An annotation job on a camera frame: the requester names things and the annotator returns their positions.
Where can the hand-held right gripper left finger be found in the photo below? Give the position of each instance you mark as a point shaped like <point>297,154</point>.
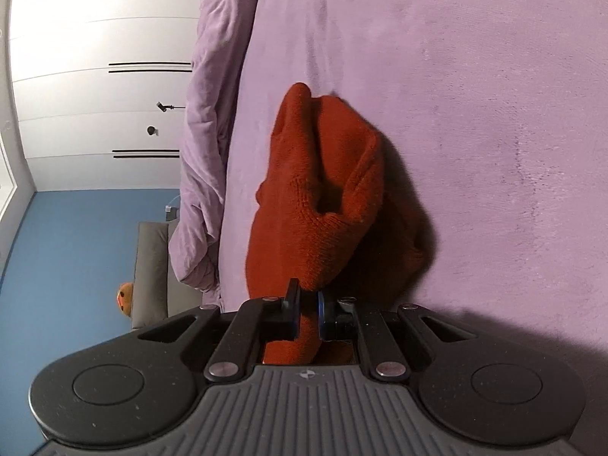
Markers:
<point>292,316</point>

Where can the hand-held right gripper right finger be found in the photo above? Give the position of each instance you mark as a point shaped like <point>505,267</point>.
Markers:
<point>323,316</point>

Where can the red knit sweater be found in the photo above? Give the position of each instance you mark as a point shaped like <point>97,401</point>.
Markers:
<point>323,190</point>

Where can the grey pillow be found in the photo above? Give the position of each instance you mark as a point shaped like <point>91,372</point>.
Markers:
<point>152,275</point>

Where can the orange plush toy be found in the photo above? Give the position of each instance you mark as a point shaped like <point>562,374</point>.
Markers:
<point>125,299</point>

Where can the purple duvet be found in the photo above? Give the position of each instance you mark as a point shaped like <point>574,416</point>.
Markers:
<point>209,104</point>

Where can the black round wardrobe knob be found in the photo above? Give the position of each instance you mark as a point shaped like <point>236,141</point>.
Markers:
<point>152,130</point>

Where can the black wardrobe hook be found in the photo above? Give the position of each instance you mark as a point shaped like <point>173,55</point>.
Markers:
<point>166,106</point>

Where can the white wardrobe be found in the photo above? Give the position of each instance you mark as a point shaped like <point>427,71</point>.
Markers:
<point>95,33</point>

